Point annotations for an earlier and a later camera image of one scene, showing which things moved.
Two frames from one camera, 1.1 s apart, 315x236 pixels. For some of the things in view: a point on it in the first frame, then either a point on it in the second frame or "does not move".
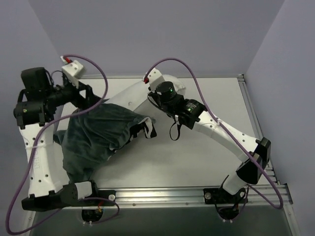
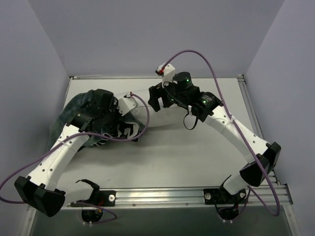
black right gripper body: [152, 96] -> [157, 92]
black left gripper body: [82, 93] -> [108, 103]
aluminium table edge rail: [253, 115] does not move
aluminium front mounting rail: [277, 195] does not move
